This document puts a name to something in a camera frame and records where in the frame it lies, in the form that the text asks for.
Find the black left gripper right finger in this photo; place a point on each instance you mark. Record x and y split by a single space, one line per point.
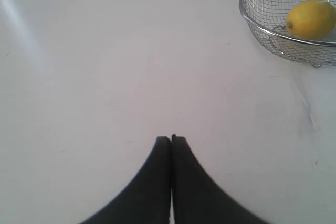
196 197

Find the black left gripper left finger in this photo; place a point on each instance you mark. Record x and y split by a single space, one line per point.
147 197

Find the yellow lemon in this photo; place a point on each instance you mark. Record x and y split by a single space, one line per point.
311 19

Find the oval wire mesh basket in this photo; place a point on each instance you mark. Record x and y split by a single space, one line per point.
267 21

